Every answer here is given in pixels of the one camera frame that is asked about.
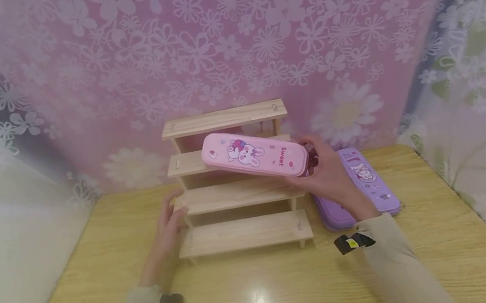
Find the person's right hand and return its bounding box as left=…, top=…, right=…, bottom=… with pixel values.
left=282, top=127, right=382, bottom=231

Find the person's left hand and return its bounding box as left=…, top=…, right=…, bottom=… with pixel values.
left=127, top=188, right=199, bottom=290

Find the pink rabbit print pencil case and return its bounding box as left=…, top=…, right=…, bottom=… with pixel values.
left=199, top=121, right=312, bottom=190

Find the wooden stepped display shelf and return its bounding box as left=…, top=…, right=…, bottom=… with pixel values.
left=158, top=96, right=317, bottom=267

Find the person's right forearm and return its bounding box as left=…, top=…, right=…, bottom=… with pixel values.
left=354, top=204, right=458, bottom=303

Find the plain purple pencil case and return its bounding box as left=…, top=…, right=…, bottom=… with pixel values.
left=312, top=189, right=359, bottom=235

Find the purple printed pencil case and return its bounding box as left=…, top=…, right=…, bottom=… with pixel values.
left=337, top=142, right=403, bottom=222

